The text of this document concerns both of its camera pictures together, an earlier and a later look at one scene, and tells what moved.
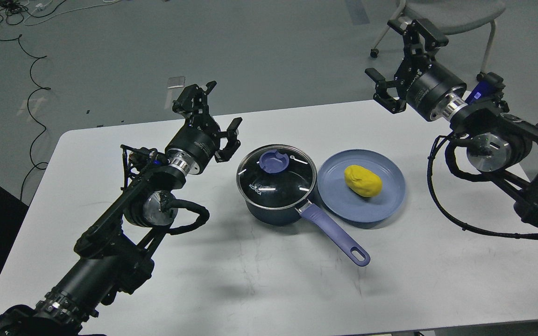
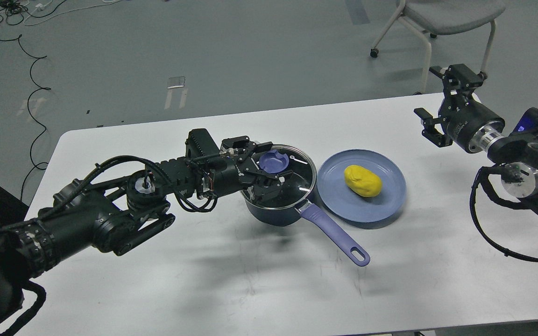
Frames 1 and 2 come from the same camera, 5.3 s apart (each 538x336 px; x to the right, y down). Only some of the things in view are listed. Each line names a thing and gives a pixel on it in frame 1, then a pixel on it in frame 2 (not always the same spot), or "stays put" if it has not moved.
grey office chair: (451, 17) stays put
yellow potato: (363, 181) stays put
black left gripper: (194, 145) → (231, 177)
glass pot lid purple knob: (272, 162) stays put
